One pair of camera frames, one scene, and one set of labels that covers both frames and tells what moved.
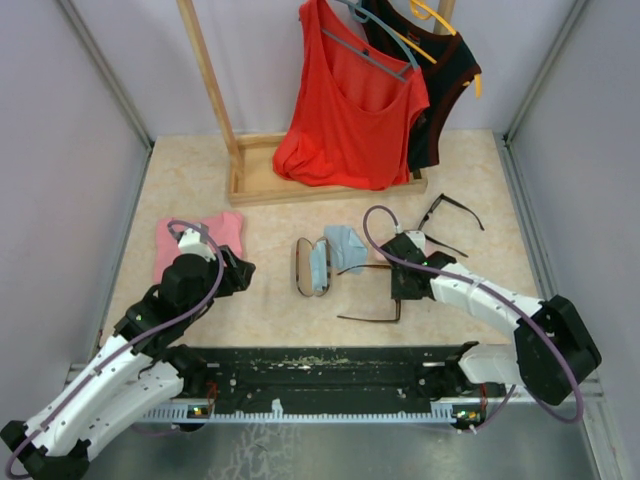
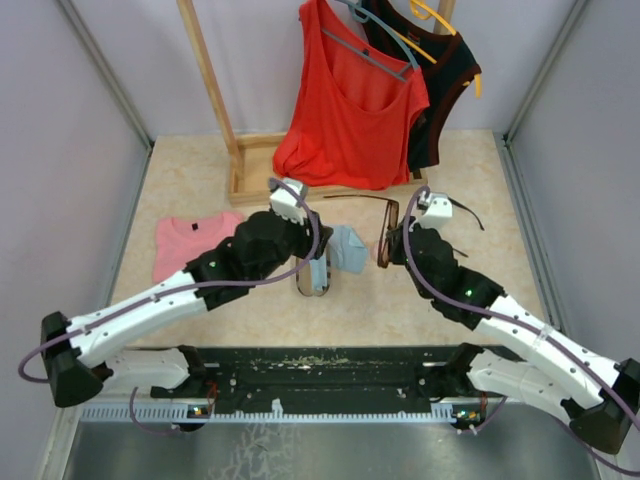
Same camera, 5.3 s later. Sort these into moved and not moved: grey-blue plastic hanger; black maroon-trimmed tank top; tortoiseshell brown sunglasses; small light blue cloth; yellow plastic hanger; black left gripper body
Moved: black left gripper body; tortoiseshell brown sunglasses
Not moved: black maroon-trimmed tank top; small light blue cloth; yellow plastic hanger; grey-blue plastic hanger
